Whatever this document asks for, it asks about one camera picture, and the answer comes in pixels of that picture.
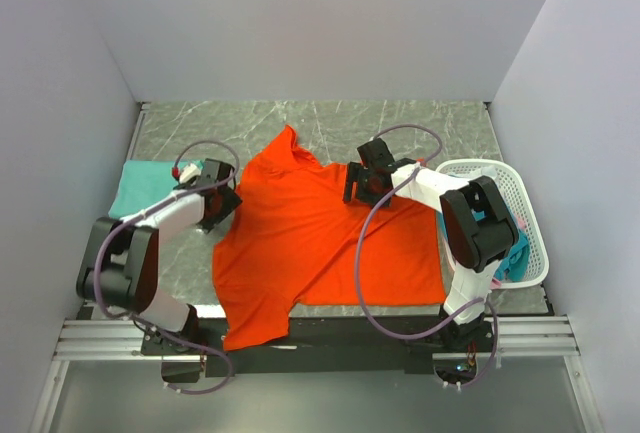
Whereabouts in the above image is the orange t-shirt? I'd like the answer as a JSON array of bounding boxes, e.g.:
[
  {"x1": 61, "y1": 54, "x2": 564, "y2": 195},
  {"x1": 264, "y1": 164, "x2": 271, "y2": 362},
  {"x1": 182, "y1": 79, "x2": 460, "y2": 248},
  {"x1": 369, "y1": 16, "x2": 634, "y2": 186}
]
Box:
[{"x1": 212, "y1": 126, "x2": 446, "y2": 351}]

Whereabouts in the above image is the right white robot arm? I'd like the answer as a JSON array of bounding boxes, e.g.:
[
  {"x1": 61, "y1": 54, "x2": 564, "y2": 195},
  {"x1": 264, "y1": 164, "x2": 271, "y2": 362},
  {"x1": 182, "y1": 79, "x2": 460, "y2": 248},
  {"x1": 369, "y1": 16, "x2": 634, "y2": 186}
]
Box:
[{"x1": 343, "y1": 137, "x2": 519, "y2": 352}]

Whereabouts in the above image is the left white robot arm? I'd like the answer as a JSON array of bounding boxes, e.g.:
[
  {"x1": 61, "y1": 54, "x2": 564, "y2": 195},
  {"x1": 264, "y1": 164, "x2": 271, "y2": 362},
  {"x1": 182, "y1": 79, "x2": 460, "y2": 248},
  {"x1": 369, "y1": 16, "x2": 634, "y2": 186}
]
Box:
[{"x1": 75, "y1": 158, "x2": 242, "y2": 355}]

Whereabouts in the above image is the folded mint green t-shirt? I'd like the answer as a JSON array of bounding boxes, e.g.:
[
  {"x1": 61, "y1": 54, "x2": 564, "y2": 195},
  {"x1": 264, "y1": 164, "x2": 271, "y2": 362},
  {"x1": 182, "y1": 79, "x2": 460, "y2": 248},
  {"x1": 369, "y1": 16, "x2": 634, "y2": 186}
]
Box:
[{"x1": 108, "y1": 160, "x2": 204, "y2": 224}]

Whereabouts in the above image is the white garment in basket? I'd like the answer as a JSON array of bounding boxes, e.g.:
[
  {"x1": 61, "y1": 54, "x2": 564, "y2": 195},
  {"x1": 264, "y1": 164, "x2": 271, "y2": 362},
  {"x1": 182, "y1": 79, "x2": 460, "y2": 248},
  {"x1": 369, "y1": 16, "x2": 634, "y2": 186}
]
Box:
[{"x1": 447, "y1": 165, "x2": 499, "y2": 181}]

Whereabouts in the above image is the pink garment in basket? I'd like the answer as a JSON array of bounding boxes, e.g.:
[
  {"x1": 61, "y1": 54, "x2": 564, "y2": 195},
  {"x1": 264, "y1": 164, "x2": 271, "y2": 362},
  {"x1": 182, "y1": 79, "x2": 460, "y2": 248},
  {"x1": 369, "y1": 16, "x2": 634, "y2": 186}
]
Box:
[{"x1": 489, "y1": 217, "x2": 527, "y2": 290}]

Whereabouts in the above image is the teal t-shirt in basket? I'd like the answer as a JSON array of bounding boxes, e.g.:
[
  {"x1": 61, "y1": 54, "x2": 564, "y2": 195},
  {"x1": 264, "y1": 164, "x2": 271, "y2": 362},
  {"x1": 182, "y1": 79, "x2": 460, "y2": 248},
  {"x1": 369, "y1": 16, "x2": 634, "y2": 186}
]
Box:
[{"x1": 469, "y1": 202, "x2": 531, "y2": 284}]

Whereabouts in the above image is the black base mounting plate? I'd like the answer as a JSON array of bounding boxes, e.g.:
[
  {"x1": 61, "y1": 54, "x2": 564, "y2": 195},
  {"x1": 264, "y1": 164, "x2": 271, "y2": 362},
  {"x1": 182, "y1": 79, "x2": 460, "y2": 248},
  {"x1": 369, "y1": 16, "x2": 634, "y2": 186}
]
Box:
[{"x1": 141, "y1": 315, "x2": 494, "y2": 374}]

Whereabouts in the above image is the white plastic laundry basket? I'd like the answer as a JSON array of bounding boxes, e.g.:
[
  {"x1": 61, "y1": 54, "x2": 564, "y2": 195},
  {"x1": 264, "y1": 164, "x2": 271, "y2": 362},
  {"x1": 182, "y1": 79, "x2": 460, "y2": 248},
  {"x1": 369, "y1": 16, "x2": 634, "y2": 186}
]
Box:
[{"x1": 436, "y1": 159, "x2": 549, "y2": 290}]

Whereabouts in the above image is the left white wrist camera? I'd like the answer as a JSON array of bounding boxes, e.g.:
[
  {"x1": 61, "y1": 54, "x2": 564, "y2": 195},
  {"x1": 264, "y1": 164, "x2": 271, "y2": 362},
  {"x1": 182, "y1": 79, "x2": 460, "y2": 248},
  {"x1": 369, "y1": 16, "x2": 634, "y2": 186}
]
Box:
[{"x1": 171, "y1": 162, "x2": 202, "y2": 184}]

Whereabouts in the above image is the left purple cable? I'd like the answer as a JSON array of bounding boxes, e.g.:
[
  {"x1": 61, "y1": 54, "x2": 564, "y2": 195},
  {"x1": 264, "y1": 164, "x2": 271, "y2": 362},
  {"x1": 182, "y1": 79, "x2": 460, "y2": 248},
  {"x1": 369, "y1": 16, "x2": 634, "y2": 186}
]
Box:
[{"x1": 95, "y1": 140, "x2": 241, "y2": 397}]

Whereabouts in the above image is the aluminium frame rail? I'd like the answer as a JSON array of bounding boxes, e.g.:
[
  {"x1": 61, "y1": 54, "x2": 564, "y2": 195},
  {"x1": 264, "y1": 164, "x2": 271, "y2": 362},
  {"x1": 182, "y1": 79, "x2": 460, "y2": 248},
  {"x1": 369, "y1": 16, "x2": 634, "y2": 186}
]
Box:
[{"x1": 53, "y1": 316, "x2": 580, "y2": 361}]

